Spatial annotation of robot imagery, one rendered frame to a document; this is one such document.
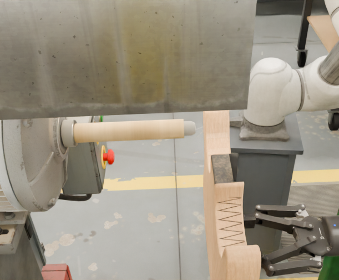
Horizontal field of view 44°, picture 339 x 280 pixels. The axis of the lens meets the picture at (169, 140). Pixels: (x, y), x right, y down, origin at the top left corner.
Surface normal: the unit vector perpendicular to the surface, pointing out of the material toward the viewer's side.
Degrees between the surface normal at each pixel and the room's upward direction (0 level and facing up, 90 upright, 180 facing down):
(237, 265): 83
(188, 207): 0
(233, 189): 97
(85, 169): 90
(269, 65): 6
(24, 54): 90
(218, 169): 11
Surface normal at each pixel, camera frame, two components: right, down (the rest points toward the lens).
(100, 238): -0.04, -0.79
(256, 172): -0.11, 0.61
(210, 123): 0.01, 0.45
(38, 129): 0.99, -0.05
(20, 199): 0.03, 0.78
